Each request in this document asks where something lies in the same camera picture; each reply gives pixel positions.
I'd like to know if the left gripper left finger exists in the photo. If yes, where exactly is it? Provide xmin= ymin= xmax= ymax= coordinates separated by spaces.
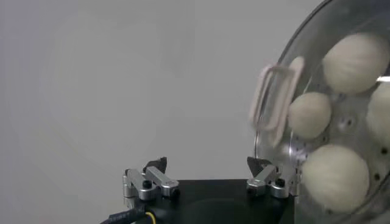
xmin=122 ymin=156 xmax=180 ymax=201

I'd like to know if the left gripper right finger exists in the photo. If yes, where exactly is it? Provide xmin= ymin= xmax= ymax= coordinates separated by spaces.
xmin=246 ymin=156 xmax=291 ymax=199

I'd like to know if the white steamed baozi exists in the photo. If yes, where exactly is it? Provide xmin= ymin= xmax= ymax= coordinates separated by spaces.
xmin=301 ymin=144 xmax=371 ymax=214
xmin=366 ymin=82 xmax=390 ymax=150
xmin=322 ymin=32 xmax=390 ymax=96
xmin=288 ymin=92 xmax=333 ymax=141

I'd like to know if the round glass pot lid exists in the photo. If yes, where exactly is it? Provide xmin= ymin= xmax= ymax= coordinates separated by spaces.
xmin=249 ymin=0 xmax=390 ymax=224

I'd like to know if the perforated steel steamer basket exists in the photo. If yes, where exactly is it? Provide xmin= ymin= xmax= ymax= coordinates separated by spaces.
xmin=254 ymin=0 xmax=390 ymax=224

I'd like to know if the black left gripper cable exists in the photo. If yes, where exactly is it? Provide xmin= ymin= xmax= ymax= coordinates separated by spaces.
xmin=99 ymin=208 xmax=157 ymax=224

